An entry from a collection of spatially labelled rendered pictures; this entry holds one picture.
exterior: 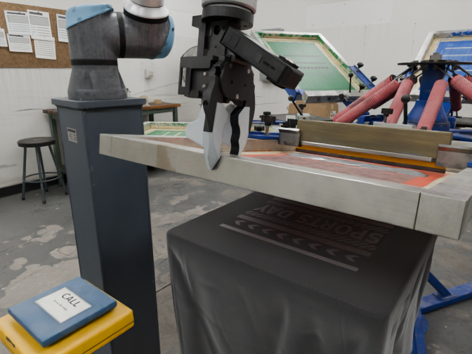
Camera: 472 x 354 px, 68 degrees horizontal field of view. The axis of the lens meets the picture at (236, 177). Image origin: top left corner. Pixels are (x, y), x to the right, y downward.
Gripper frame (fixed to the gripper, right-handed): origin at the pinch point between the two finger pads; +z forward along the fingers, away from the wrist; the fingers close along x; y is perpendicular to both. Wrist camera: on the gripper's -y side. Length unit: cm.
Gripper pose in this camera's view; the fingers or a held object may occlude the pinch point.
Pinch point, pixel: (226, 161)
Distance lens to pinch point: 50.3
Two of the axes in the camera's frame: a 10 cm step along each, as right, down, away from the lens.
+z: -1.0, 9.8, 1.6
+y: -7.9, -1.8, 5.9
